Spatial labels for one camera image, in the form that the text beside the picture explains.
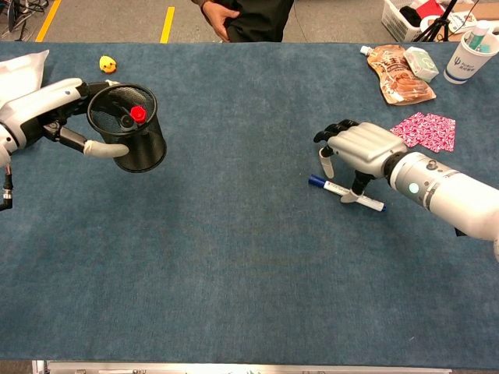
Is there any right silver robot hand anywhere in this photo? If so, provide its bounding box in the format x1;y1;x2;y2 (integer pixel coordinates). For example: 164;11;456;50
313;118;409;204

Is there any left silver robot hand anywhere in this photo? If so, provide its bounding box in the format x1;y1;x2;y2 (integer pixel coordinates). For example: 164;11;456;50
0;77;132;159

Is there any blue-capped whiteboard marker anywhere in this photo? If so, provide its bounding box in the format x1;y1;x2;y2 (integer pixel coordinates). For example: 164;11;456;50
308;174;388;213

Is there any red-capped whiteboard marker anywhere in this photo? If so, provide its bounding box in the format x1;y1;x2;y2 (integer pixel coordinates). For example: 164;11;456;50
129;105;149;125

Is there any black cylindrical pen cup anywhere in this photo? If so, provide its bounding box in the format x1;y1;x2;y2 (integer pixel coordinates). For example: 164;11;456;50
86;83;168;173

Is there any white pillow bag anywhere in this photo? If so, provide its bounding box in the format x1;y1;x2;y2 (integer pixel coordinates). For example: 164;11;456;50
0;49;51;108

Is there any brown spouted snack pouch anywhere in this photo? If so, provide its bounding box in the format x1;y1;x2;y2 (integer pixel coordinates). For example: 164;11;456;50
359;44;437;106

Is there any yellow rubber duck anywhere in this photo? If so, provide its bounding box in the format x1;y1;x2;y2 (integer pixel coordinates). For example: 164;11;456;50
98;55;119;75

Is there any green white tissue pack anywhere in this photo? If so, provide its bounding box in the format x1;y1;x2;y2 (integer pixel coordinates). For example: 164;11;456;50
403;46;441;83

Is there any white plastic basket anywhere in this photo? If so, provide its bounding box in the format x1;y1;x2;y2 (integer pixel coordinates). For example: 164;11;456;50
380;0;434;43

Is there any white paper cup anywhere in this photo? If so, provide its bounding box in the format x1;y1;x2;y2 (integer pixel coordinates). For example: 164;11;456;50
443;29;499;85

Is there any black tripod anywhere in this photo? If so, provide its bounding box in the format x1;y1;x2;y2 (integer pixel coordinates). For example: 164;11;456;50
412;0;461;43

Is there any red cloth item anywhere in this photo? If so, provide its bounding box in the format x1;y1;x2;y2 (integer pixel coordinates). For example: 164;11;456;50
412;0;444;16

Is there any white green bottle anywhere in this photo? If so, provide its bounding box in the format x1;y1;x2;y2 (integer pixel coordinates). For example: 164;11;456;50
466;19;491;51

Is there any person in dark clothes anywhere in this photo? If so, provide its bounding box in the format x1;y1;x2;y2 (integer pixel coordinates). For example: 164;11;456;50
190;0;296;43

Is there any blue felt table cloth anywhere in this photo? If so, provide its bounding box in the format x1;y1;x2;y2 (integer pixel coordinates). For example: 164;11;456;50
0;41;499;359

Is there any black floor cable tangle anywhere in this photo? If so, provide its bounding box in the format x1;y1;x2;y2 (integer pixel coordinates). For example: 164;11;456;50
0;0;50;42

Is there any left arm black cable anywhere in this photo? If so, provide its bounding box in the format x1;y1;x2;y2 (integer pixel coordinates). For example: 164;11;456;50
0;165;15;212

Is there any aluminium table edge rail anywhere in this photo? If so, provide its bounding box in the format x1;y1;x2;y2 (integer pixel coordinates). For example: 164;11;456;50
33;358;453;374

